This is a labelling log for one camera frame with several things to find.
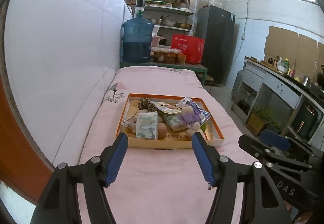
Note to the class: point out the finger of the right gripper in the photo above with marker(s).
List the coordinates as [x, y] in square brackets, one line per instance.
[295, 146]
[263, 153]

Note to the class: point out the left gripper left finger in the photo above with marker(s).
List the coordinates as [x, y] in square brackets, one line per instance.
[59, 201]

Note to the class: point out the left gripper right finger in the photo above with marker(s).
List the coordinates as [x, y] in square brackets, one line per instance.
[261, 202]

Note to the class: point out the blue cartoon tissue pack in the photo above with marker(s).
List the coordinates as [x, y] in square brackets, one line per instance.
[189, 101]

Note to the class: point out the white bear purple bow plush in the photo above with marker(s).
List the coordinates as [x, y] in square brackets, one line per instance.
[192, 117]

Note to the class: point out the green floral tissue pack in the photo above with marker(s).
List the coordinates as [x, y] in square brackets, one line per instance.
[174, 122]
[149, 129]

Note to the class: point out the yellow cartoon tissue pack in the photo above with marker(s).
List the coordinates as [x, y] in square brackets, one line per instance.
[167, 108]

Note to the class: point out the peach round sponge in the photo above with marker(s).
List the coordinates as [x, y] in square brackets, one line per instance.
[162, 130]

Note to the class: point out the pink white unicorn plush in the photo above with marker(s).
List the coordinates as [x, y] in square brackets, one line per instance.
[134, 122]

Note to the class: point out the leopard print scrunchie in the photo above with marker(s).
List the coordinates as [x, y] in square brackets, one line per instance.
[146, 104]

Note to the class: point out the yellow planter with grass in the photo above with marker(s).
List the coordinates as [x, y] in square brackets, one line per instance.
[259, 119]

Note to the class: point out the grey kitchen counter cabinet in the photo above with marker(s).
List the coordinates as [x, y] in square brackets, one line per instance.
[262, 87]

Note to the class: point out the orange rimmed cardboard box tray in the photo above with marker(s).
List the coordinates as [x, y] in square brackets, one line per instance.
[175, 136]

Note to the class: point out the bottles on counter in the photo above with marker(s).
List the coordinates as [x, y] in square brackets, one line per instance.
[283, 66]

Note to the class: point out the pink bed blanket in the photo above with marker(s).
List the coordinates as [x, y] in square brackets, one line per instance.
[158, 185]

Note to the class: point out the red shopping bag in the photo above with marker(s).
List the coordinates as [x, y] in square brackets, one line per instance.
[191, 47]

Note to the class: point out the dark grey refrigerator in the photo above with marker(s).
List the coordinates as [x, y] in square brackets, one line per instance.
[216, 27]

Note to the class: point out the jars of preserved food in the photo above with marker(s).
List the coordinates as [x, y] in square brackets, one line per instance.
[168, 55]

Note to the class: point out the green metal shelf rack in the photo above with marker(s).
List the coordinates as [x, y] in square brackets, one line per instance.
[178, 16]

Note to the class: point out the blue water jug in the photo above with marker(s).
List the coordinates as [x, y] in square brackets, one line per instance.
[137, 38]

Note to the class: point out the cardboard sheets on wall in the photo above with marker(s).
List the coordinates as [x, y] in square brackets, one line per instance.
[305, 51]

